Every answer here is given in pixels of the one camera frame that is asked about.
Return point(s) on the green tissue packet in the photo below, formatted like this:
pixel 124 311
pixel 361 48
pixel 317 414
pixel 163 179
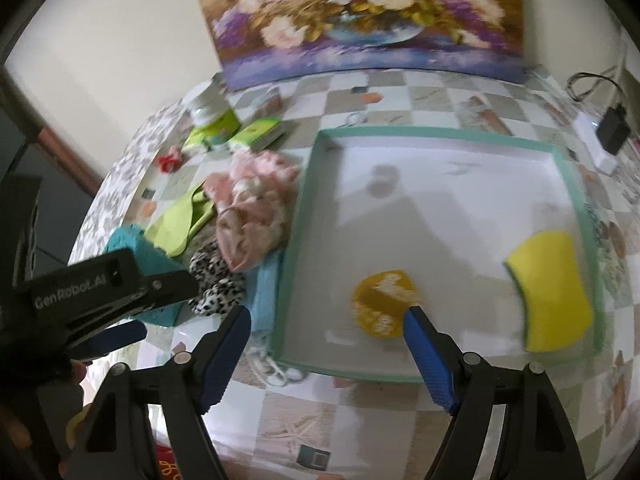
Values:
pixel 196 139
pixel 257 131

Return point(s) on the leopard print scrunchie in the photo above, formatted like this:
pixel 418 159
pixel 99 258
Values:
pixel 215 285

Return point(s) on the pink pipe cleaner twist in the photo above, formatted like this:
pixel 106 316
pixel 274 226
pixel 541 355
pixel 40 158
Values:
pixel 175 150

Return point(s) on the yellow round pad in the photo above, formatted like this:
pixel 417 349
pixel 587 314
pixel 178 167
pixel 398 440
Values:
pixel 380 305

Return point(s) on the pink fluffy cloth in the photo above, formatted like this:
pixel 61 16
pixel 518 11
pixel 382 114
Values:
pixel 255 195

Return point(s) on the white bottle with green label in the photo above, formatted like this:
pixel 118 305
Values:
pixel 212 115

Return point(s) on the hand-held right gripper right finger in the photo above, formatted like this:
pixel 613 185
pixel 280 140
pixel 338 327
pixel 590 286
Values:
pixel 430 365

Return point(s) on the black power adapter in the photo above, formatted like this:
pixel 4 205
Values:
pixel 614 130

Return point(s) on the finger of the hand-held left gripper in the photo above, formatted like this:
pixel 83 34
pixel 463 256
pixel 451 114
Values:
pixel 120 335
pixel 170 285

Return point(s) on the red pipe cleaner bow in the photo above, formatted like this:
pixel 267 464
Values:
pixel 169 162

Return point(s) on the yellow sponge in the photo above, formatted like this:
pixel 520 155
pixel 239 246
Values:
pixel 550 290

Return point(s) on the teal sponge cloth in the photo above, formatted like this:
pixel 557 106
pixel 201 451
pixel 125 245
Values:
pixel 150 262

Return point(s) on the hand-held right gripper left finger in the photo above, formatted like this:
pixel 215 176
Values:
pixel 225 360

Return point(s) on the lime green cloth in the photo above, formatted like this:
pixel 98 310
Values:
pixel 175 225

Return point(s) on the white power strip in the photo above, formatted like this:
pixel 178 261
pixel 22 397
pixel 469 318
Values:
pixel 592 142

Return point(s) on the light blue towel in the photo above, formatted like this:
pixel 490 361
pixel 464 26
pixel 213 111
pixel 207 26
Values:
pixel 265 285

